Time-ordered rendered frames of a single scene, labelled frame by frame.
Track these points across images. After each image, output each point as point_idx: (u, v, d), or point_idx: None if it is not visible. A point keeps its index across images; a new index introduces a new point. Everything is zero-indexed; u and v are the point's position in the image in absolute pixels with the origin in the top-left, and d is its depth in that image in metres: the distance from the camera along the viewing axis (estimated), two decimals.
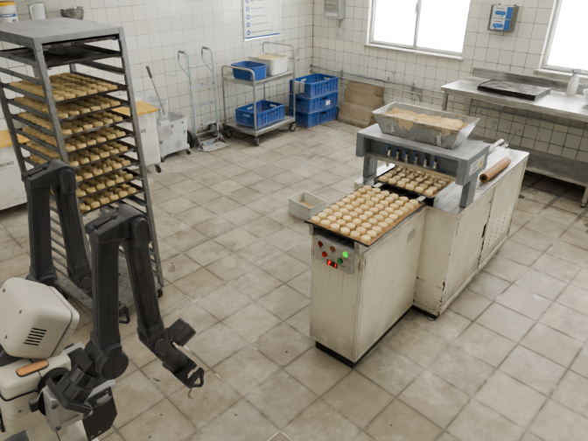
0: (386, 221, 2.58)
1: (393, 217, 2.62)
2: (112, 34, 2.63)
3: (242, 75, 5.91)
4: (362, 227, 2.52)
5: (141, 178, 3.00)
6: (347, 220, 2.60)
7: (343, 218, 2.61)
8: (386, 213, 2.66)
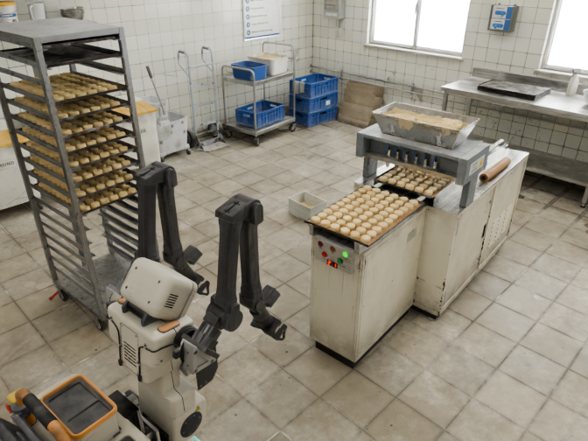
0: (386, 221, 2.58)
1: (393, 217, 2.62)
2: (112, 34, 2.63)
3: (242, 75, 5.91)
4: (362, 227, 2.52)
5: None
6: (347, 220, 2.60)
7: (343, 218, 2.61)
8: (386, 213, 2.66)
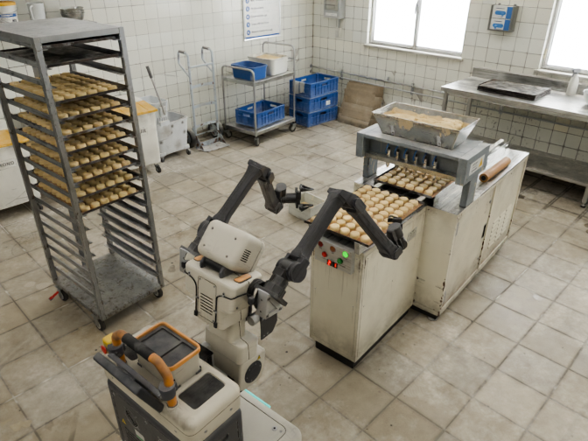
0: (386, 221, 2.58)
1: (393, 217, 2.62)
2: (112, 34, 2.63)
3: (242, 75, 5.91)
4: (362, 227, 2.52)
5: (141, 178, 3.00)
6: (347, 220, 2.60)
7: (343, 218, 2.61)
8: (386, 213, 2.66)
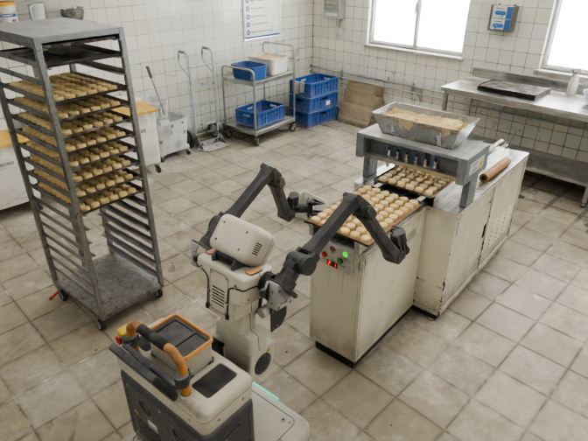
0: (386, 221, 2.58)
1: (393, 217, 2.62)
2: (112, 34, 2.63)
3: (242, 75, 5.91)
4: (362, 227, 2.52)
5: (141, 178, 3.00)
6: (347, 220, 2.60)
7: None
8: (386, 213, 2.66)
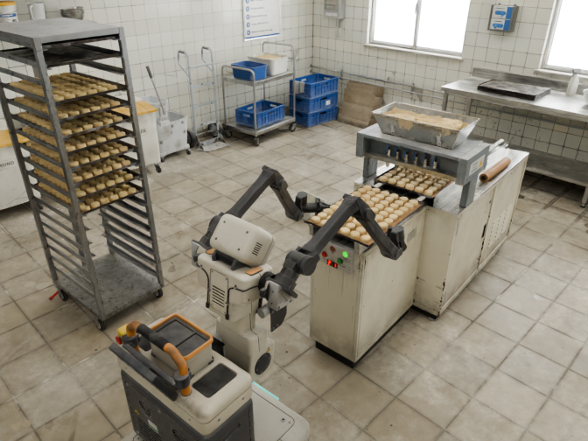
0: (386, 221, 2.58)
1: (393, 217, 2.62)
2: (112, 34, 2.63)
3: (242, 75, 5.91)
4: (362, 227, 2.52)
5: (141, 178, 3.00)
6: (347, 220, 2.60)
7: None
8: (386, 213, 2.66)
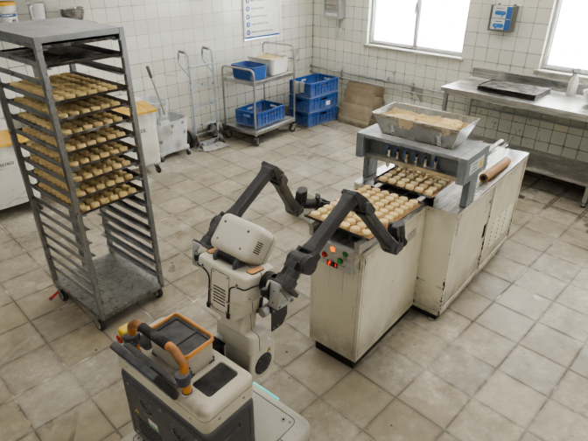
0: (386, 218, 2.57)
1: (393, 214, 2.61)
2: (112, 34, 2.63)
3: (242, 75, 5.91)
4: (362, 222, 2.51)
5: (141, 178, 3.00)
6: (347, 215, 2.59)
7: None
8: (386, 210, 2.65)
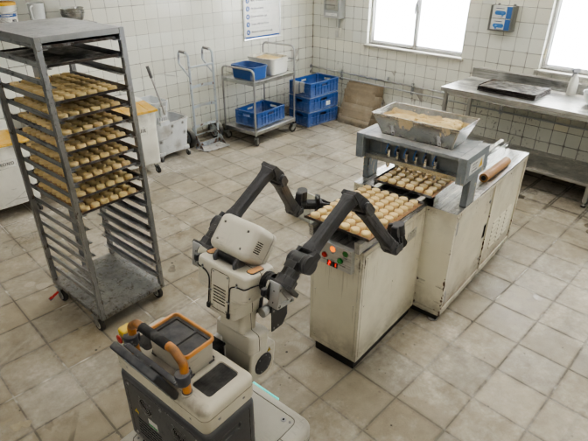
0: (386, 219, 2.57)
1: (393, 214, 2.61)
2: (112, 34, 2.63)
3: (242, 75, 5.91)
4: (362, 223, 2.51)
5: (141, 178, 3.00)
6: (347, 215, 2.59)
7: None
8: (386, 210, 2.65)
